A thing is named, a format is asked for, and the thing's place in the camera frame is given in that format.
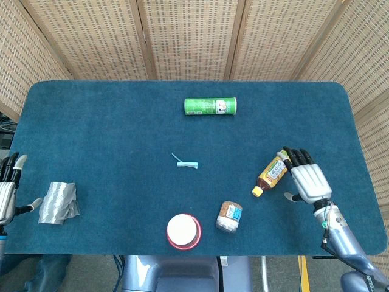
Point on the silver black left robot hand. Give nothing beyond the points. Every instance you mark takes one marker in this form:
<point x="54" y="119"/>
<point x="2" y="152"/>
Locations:
<point x="7" y="197"/>

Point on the red cup with white lid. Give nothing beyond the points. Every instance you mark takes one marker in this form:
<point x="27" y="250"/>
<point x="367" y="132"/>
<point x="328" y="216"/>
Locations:
<point x="182" y="229"/>

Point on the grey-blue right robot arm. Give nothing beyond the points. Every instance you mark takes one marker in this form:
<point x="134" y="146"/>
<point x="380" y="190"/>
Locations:
<point x="343" y="237"/>

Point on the green chips can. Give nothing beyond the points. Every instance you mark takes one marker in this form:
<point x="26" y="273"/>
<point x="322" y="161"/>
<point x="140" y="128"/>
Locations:
<point x="206" y="106"/>

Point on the light blue toothbrush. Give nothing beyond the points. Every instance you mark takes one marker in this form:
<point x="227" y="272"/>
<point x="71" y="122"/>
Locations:
<point x="188" y="165"/>

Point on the bamboo folding screen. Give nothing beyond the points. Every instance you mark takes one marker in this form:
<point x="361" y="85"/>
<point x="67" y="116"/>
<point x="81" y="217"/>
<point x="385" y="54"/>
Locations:
<point x="188" y="39"/>

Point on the grey-blue robot torso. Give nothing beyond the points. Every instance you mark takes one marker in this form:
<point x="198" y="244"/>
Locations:
<point x="182" y="273"/>

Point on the teal carpet table cover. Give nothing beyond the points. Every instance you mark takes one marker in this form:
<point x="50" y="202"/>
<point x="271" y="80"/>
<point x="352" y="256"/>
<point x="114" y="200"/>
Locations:
<point x="121" y="137"/>

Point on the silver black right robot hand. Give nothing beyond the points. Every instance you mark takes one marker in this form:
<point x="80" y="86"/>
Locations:
<point x="310" y="181"/>

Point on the blue fabric under table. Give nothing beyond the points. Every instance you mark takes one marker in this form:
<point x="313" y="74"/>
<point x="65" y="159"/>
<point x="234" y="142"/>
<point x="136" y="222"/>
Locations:
<point x="48" y="273"/>

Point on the dark equipment behind table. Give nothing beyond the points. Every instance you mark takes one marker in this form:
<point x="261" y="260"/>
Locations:
<point x="4" y="140"/>

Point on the glass jar with blue label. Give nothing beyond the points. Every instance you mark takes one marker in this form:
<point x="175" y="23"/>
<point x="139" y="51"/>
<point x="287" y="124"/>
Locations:
<point x="229" y="216"/>

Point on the crumpled silver foil bag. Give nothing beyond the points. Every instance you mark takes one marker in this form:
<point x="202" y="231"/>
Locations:
<point x="57" y="202"/>

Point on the yellow-capped tea bottle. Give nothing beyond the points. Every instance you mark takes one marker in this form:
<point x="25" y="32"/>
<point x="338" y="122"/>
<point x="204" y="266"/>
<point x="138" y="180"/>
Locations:
<point x="270" y="176"/>

